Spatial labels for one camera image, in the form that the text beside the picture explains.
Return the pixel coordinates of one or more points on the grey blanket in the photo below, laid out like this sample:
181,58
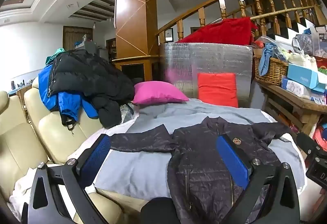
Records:
138,170

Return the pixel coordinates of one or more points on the white sheet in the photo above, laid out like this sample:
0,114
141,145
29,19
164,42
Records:
86,141

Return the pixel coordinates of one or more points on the wooden table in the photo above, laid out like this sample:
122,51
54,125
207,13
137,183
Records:
293,106

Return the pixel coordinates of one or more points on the red bag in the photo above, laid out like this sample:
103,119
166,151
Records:
320,138

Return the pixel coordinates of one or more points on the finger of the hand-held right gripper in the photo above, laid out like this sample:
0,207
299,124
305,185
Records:
306,143

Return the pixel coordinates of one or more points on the framed picture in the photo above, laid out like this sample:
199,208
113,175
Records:
168,35

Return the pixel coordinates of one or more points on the dark quilted jacket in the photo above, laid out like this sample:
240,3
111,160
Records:
199,162

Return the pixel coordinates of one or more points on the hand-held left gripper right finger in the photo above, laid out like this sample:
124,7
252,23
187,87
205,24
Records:
232,162

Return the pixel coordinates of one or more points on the cream cloth bundle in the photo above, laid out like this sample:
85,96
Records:
302,60

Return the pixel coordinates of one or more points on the light blue cloth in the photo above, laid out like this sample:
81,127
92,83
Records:
267,56

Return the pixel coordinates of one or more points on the crumpled clear plastic wrap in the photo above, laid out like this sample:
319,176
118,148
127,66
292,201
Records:
127,113

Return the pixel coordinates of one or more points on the red pillow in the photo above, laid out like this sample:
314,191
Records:
217,88

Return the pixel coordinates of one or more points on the clear plastic bag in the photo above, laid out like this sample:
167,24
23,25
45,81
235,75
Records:
305,44

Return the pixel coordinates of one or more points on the silver foil board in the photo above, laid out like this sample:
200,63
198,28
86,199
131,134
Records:
217,60

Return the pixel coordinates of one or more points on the red blanket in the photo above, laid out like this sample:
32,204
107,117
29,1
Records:
222,31

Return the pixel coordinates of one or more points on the pink pillow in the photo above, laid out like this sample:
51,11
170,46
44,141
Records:
158,93

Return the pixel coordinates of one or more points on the white patterned box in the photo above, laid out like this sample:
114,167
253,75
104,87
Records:
297,88

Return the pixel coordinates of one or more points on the teal cloth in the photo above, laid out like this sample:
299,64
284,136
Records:
55,54

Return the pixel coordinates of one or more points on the black puffer jacket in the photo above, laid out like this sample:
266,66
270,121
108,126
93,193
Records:
92,75

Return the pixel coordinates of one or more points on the wicker basket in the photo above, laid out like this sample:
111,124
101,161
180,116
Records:
273,70

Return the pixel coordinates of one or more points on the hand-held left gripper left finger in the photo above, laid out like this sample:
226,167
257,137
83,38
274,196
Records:
97,153

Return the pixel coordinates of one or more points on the wooden pillar cabinet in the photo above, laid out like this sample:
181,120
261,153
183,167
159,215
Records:
134,9

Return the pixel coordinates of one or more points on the blue cardboard box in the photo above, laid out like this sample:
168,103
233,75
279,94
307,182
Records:
304,77

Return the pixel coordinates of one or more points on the cream leather sofa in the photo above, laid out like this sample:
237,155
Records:
20,142

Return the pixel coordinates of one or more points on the blue jacket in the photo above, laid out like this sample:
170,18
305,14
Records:
66,101

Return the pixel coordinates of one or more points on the wooden stair railing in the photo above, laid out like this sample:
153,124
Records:
258,1

